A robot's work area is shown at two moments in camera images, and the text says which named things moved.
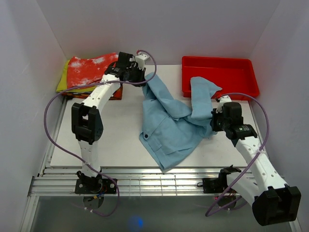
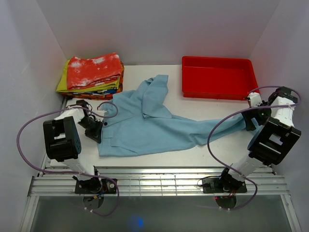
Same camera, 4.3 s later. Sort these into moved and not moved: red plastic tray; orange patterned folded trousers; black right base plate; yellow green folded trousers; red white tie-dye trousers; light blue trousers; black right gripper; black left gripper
Moved: black right gripper; black left gripper; light blue trousers
Not moved: orange patterned folded trousers; yellow green folded trousers; black right base plate; red plastic tray; red white tie-dye trousers
